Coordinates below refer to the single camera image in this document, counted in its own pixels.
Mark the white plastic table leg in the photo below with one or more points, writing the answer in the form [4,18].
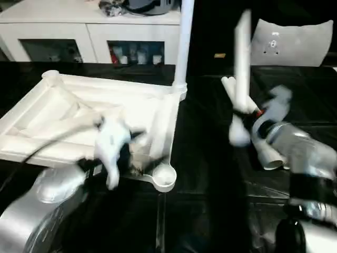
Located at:
[184,39]
[242,66]
[268,155]
[285,160]

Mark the white plastic table top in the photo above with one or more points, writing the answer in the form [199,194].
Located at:
[52,87]

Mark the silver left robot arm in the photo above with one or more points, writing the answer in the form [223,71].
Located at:
[34,210]

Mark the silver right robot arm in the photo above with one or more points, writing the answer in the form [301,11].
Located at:
[297,147]

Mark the black work mat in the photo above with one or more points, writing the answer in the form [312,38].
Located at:
[210,171]

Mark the black box with gold label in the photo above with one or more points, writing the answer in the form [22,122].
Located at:
[216,31]

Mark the small white box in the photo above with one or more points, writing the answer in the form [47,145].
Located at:
[157,59]

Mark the red box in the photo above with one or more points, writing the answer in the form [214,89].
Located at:
[116,55]

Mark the white cabinet with glass doors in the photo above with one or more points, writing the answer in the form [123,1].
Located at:
[79,29]

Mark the grey bag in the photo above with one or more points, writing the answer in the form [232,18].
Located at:
[152,6]

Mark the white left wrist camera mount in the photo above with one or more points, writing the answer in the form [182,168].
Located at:
[111,142]

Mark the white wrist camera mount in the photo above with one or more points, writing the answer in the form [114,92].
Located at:
[111,142]
[279,105]

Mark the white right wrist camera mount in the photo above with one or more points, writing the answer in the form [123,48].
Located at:
[279,105]

